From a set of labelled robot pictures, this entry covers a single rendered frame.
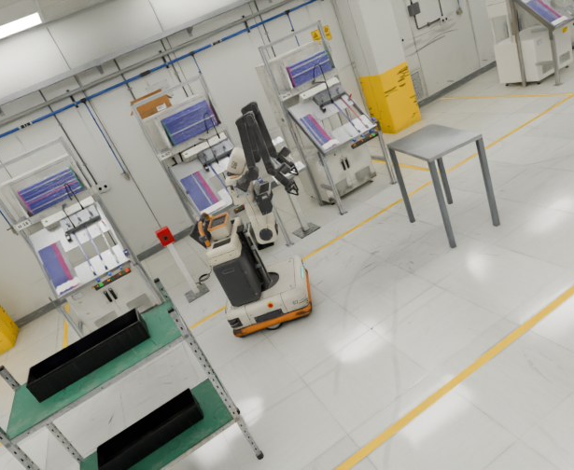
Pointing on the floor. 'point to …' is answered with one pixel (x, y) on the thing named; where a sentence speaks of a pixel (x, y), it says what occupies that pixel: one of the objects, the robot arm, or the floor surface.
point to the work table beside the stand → (428, 142)
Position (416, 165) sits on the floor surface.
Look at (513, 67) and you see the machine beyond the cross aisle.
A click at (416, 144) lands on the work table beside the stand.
